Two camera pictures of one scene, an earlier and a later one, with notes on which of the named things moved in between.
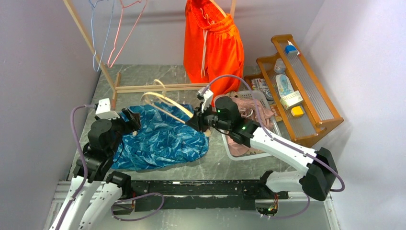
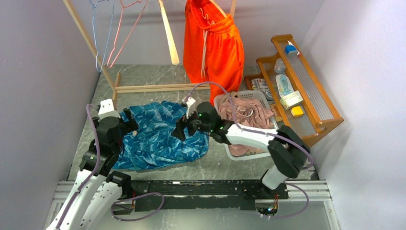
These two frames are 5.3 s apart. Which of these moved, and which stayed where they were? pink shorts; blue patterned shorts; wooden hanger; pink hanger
Moved: wooden hanger
Stayed: pink shorts; blue patterned shorts; pink hanger
